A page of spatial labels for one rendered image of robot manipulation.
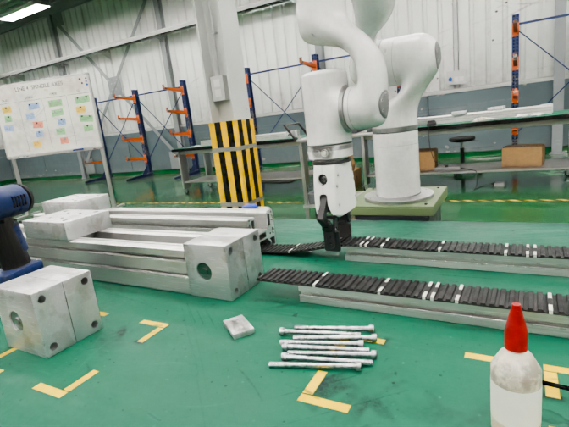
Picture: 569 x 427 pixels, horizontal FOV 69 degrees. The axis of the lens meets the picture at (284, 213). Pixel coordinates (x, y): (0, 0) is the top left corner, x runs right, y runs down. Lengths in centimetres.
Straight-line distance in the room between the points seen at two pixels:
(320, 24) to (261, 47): 887
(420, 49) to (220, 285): 75
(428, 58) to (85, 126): 561
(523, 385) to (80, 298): 56
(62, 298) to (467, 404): 52
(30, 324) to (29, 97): 623
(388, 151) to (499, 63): 712
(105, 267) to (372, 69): 63
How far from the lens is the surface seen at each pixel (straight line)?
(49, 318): 67
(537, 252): 76
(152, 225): 109
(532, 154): 547
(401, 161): 115
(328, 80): 76
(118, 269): 89
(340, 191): 78
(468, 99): 823
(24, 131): 693
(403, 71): 114
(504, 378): 40
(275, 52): 946
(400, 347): 54
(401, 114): 115
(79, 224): 99
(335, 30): 76
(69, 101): 648
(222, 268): 69
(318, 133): 77
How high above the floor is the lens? 106
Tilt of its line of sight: 13 degrees down
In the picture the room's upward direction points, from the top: 7 degrees counter-clockwise
